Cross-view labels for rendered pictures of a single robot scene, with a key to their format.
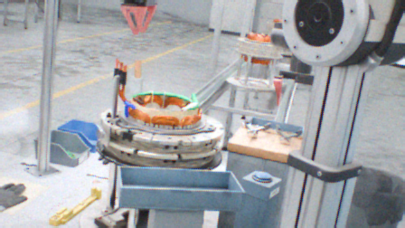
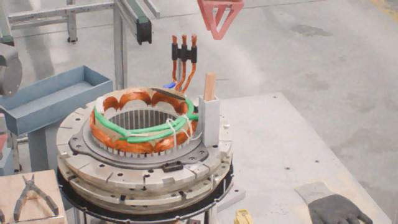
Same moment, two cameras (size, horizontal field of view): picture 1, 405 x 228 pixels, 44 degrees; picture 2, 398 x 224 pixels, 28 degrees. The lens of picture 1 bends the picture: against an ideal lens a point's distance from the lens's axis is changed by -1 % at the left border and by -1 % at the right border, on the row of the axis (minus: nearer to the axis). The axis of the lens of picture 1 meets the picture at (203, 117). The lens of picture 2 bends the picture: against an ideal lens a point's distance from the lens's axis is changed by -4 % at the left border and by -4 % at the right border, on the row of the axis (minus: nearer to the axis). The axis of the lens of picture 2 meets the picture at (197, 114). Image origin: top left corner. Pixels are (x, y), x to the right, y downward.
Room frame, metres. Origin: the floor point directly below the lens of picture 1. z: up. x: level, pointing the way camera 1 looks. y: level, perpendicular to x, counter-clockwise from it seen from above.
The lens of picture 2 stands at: (2.42, -0.44, 1.86)
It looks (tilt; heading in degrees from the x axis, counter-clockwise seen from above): 30 degrees down; 151
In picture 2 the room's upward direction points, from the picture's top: 1 degrees clockwise
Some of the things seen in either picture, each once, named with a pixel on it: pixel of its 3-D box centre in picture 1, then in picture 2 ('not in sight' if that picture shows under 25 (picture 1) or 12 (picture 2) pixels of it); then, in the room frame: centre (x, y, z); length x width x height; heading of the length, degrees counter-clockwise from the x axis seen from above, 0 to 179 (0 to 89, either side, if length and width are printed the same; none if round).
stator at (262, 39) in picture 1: (259, 48); not in sight; (3.51, -0.31, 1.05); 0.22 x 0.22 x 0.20
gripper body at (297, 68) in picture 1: (301, 64); not in sight; (1.33, -0.24, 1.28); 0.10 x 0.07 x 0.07; 78
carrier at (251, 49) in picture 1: (257, 63); not in sight; (3.51, -0.31, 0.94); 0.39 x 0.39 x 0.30
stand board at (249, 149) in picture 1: (268, 143); (9, 213); (1.33, -0.19, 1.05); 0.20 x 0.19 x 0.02; 167
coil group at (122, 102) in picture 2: not in sight; (134, 99); (1.19, 0.12, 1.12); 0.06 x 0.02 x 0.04; 82
